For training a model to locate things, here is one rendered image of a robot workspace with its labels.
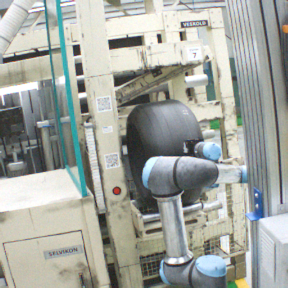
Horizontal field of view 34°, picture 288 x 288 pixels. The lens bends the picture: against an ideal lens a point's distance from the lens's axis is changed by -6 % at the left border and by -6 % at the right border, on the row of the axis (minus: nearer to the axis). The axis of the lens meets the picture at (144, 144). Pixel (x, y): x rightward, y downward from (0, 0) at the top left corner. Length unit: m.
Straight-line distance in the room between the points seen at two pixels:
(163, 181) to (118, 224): 0.92
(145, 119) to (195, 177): 0.83
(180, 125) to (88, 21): 0.70
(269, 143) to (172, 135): 1.08
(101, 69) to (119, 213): 0.75
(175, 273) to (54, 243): 0.48
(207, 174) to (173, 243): 0.30
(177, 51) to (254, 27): 1.53
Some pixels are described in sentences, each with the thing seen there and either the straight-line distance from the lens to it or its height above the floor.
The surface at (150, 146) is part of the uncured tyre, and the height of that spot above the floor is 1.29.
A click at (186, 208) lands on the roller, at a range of 2.60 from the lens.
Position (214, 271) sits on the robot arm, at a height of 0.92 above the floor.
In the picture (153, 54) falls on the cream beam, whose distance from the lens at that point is 2.79.
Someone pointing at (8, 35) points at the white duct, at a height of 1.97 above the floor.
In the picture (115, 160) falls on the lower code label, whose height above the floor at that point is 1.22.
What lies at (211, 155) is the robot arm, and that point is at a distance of 2.05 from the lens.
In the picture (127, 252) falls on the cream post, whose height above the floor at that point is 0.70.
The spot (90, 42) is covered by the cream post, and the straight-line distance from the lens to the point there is 2.45.
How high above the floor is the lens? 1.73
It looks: 10 degrees down
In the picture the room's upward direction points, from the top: 8 degrees counter-clockwise
